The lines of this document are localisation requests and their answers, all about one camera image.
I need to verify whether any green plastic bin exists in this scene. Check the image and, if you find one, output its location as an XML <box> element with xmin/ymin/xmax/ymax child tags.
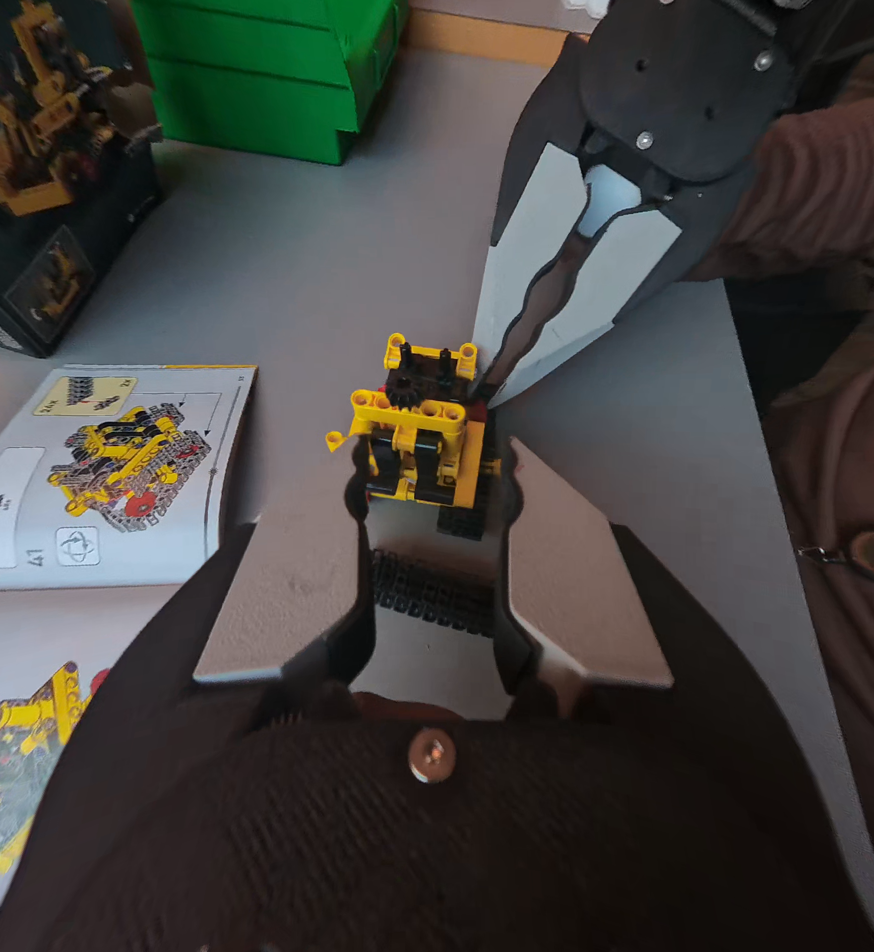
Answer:
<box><xmin>130</xmin><ymin>0</ymin><xmax>410</xmax><ymax>166</ymax></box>

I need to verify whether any yellow lego bulldozer model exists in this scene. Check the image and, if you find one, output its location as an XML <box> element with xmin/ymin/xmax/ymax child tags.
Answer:
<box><xmin>325</xmin><ymin>333</ymin><xmax>503</xmax><ymax>536</ymax></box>

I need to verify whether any black lego track strip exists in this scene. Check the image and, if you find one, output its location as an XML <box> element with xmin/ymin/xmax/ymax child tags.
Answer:
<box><xmin>370</xmin><ymin>549</ymin><xmax>499</xmax><ymax>637</ymax></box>
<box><xmin>437</xmin><ymin>435</ymin><xmax>503</xmax><ymax>538</ymax></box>

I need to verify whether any lego instruction booklet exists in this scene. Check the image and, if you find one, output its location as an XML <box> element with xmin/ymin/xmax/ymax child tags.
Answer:
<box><xmin>0</xmin><ymin>363</ymin><xmax>259</xmax><ymax>879</ymax></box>

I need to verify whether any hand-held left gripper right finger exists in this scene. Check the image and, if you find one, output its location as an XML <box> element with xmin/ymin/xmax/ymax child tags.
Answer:
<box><xmin>491</xmin><ymin>436</ymin><xmax>676</xmax><ymax>698</ymax></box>

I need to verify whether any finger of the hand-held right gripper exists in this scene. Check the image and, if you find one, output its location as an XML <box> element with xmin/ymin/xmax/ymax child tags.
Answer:
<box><xmin>491</xmin><ymin>207</ymin><xmax>687</xmax><ymax>410</ymax></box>
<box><xmin>473</xmin><ymin>141</ymin><xmax>588</xmax><ymax>403</ymax></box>

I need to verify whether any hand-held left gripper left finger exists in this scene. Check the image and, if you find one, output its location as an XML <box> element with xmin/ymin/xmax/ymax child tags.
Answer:
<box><xmin>193</xmin><ymin>435</ymin><xmax>378</xmax><ymax>689</ymax></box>

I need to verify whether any black lego set box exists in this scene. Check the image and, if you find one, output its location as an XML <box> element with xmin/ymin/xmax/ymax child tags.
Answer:
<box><xmin>0</xmin><ymin>0</ymin><xmax>164</xmax><ymax>359</ymax></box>

